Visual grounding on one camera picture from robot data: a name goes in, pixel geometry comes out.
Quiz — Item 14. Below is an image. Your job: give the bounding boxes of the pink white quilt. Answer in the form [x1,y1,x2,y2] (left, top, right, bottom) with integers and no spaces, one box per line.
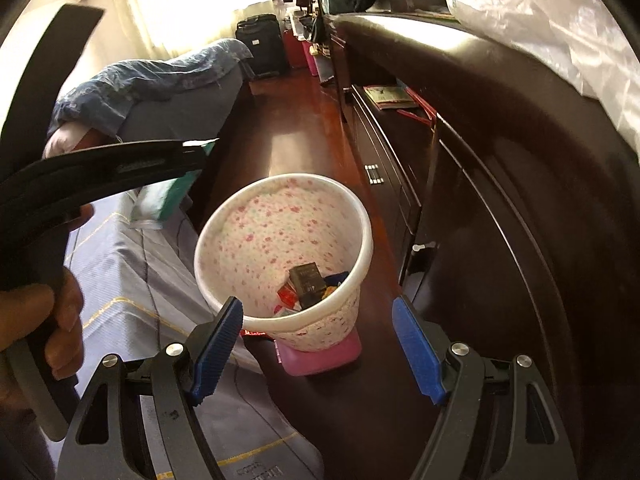
[42,122,121,161]

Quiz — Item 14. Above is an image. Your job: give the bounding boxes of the black suitcase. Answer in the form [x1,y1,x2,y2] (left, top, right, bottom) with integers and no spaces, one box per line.
[235,14,290,80]

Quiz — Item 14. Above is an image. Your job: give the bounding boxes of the red storage box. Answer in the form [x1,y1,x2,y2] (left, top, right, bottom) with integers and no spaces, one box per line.
[282,27,308,70]

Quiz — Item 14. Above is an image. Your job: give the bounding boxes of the blue patterned blanket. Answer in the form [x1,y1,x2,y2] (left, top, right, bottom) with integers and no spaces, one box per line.
[52,39,253,136]

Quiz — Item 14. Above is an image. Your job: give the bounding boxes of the green book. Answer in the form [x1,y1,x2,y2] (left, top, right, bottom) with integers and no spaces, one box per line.
[363,85,418,111]

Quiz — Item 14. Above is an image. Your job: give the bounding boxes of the white floral bin pink base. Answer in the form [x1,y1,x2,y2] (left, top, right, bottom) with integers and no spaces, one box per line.
[194,173,374,377]

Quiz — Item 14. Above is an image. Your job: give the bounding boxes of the grey bed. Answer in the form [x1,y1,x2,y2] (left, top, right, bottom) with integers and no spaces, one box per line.
[42,57,253,201]

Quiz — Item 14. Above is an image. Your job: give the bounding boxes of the dark wooden dresser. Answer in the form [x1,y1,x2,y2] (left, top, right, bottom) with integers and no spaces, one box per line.
[320,12,640,480]

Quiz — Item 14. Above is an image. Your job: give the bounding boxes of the red paper strip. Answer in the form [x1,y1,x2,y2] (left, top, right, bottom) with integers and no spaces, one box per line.
[400,87,436,121]

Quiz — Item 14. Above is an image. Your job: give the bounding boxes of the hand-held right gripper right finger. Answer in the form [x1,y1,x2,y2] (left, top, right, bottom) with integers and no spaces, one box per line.
[391,296,583,480]

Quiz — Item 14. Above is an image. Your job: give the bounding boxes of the person's left hand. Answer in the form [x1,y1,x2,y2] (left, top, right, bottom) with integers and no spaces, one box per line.
[0,204,96,383]

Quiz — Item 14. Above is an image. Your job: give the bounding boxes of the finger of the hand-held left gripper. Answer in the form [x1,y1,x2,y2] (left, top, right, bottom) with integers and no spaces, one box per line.
[0,4,105,133]
[50,139,207,204]

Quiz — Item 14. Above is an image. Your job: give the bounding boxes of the white plastic bag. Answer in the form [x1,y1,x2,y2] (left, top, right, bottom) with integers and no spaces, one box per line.
[444,0,640,158]

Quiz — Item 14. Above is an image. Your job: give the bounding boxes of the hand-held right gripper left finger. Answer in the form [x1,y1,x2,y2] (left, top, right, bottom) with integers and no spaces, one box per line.
[55,296,245,480]

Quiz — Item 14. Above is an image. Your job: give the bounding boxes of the green packet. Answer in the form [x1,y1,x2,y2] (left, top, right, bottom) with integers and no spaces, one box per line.
[132,142,218,223]

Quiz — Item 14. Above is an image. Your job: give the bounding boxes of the dark small box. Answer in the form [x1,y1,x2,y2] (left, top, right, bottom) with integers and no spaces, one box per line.
[289,262,329,307]

